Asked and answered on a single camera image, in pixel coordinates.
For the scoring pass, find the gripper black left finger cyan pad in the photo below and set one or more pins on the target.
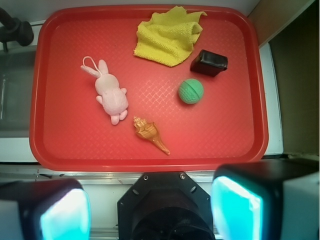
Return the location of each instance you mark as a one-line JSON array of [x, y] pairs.
[[44, 210]]

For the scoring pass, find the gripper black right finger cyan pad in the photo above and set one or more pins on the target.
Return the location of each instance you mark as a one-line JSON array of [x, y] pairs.
[[275, 199]]

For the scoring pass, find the pink plush bunny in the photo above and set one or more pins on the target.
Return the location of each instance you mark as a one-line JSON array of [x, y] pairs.
[[110, 95]]

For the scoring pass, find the red plastic tray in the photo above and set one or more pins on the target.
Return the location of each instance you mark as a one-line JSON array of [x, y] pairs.
[[69, 130]]

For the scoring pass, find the orange conch seashell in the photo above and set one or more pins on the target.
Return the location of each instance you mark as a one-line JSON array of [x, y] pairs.
[[149, 132]]

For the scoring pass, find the green dimpled ball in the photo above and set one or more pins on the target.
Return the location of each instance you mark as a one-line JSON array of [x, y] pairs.
[[191, 91]]

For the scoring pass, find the steel sink basin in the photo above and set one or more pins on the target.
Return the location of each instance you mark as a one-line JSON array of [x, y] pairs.
[[16, 82]]

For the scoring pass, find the black rectangular block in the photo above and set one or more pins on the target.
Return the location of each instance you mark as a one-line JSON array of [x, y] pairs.
[[209, 63]]

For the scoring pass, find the black faucet fixture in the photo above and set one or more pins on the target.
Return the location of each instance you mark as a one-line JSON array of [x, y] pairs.
[[14, 30]]

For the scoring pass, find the yellow crumpled cloth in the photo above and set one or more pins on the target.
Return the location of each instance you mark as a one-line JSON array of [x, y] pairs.
[[168, 38]]

